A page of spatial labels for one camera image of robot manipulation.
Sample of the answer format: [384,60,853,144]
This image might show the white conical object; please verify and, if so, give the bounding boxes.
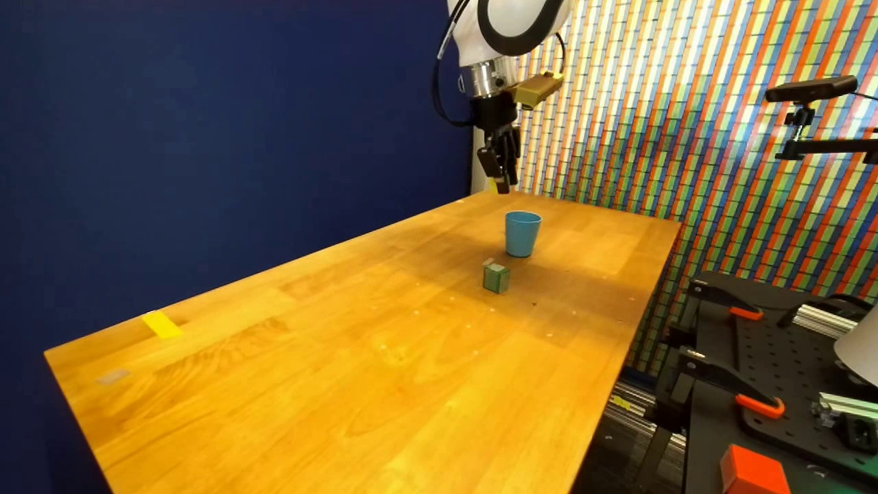
[831,302,878,389]

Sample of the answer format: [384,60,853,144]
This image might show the silver aluminium rail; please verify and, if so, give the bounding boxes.
[794,302,863,344]
[815,389,878,435]

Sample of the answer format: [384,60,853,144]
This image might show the blue plastic cup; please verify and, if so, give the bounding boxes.
[503,208,544,260]

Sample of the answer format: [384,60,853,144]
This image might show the multicoloured patterned wall panel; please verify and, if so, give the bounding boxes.
[469,0,878,378]

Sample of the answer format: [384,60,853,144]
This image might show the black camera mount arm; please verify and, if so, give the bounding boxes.
[773,101,878,169]

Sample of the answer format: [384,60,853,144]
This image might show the yellow tape strip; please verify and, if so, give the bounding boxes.
[137,310,190,344]

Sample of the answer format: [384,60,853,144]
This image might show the red-orange foam block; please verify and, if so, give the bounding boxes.
[720,443,797,494]

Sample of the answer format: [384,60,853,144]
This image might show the black perforated breadboard table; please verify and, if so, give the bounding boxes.
[681,273,878,494]

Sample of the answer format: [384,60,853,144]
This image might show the green wooden block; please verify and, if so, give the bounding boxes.
[481,259,514,298]

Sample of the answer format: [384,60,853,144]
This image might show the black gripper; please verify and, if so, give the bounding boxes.
[469,89,525,197]

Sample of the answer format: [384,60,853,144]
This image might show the black clamp with orange handle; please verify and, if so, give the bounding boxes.
[686,278,769,329]
[677,350,791,424]

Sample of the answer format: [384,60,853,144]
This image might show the blue fabric backdrop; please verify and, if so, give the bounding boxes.
[0,0,481,494]

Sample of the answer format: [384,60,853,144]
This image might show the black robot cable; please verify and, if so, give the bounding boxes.
[430,13,484,133]

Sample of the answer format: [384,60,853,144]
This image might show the black stereo camera bar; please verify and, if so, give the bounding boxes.
[764,75,865,104]

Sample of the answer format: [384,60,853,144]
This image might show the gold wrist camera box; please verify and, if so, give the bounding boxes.
[511,71,566,112]

